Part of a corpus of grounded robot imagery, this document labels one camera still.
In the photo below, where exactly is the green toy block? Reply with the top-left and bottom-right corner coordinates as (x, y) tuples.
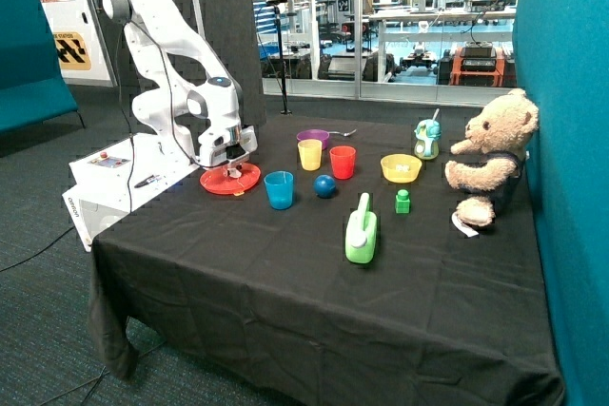
(395, 189), (411, 214)

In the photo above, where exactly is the purple plastic bowl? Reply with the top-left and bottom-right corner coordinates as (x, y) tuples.
(296, 128), (330, 150)

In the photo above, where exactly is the blue ball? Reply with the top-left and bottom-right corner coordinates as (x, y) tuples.
(313, 174), (336, 199)

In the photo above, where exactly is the green toy watering can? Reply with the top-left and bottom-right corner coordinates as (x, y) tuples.
(344, 193), (378, 264)

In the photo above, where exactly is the blue plastic cup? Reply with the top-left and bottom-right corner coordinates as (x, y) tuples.
(264, 171), (294, 210)

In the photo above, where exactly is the red plastic plate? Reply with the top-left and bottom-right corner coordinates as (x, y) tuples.
(199, 163), (261, 195)

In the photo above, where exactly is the red plastic cup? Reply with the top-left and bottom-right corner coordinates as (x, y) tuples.
(329, 145), (357, 180)

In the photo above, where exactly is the yellow plastic bowl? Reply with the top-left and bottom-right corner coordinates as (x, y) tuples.
(380, 153), (422, 184)

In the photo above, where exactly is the teal sofa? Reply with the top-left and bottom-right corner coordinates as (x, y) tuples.
(0, 0), (78, 133)

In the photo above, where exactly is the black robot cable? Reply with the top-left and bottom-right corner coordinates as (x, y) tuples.
(113, 15), (225, 215)

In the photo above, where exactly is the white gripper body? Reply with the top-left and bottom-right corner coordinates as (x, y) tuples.
(198, 126), (258, 168)

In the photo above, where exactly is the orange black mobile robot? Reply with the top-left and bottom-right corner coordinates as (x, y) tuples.
(437, 41), (517, 88)

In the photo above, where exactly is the beige teddy bear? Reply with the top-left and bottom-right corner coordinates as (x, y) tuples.
(444, 88), (539, 227)

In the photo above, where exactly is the black tablecloth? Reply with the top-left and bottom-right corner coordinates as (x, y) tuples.
(88, 116), (565, 405)

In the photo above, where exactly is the teal sippy cup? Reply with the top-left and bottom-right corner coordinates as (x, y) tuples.
(414, 108), (442, 160)

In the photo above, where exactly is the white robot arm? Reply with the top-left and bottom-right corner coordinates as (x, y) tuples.
(102, 0), (258, 179)

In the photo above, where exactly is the white tea bag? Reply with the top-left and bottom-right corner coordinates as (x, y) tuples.
(228, 168), (242, 179)

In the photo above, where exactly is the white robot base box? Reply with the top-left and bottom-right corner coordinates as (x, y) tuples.
(63, 133), (197, 251)

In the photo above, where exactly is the black marker pen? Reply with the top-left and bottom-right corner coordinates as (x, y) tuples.
(134, 175), (160, 188)

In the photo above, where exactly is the black tripod stand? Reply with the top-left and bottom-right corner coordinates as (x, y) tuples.
(254, 0), (292, 115)

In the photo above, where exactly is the yellow plastic cup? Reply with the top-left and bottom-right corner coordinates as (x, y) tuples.
(298, 139), (323, 171)

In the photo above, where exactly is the metal spoon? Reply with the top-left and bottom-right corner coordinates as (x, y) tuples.
(327, 128), (358, 137)

